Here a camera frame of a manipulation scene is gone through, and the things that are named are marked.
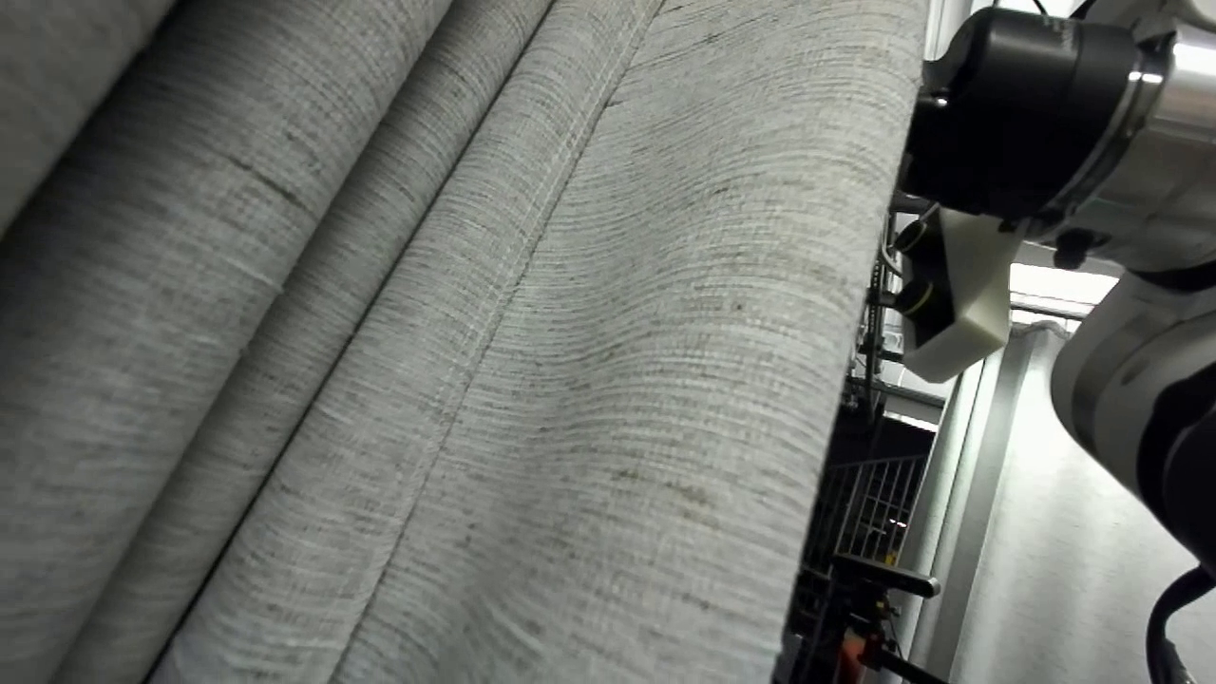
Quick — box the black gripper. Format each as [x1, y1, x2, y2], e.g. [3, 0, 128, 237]
[902, 9, 1155, 222]

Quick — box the grey fabric curtain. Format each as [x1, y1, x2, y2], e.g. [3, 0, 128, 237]
[0, 0, 930, 684]

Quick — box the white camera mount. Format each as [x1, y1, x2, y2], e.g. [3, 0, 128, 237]
[902, 205, 1021, 384]

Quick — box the metal wire rack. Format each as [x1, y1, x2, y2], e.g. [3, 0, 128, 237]
[826, 451, 930, 569]

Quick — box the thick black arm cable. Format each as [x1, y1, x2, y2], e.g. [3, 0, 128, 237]
[1145, 561, 1216, 684]

